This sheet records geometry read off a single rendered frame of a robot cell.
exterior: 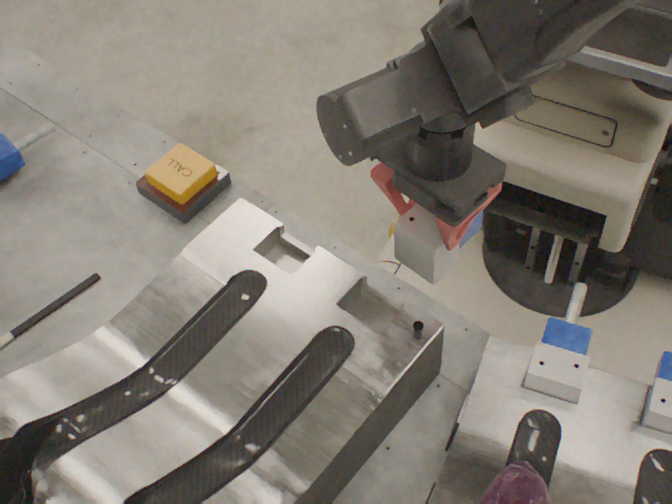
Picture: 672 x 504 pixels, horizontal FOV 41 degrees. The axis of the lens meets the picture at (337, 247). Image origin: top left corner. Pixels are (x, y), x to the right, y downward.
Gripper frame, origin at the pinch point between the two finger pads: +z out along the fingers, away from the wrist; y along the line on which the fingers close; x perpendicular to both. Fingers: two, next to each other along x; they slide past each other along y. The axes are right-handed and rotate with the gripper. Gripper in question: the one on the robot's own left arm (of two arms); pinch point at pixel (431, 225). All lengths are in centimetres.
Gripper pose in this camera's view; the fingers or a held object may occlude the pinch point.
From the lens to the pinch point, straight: 82.9
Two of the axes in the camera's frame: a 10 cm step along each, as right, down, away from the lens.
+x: 6.9, -5.8, 4.3
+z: 0.3, 6.2, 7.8
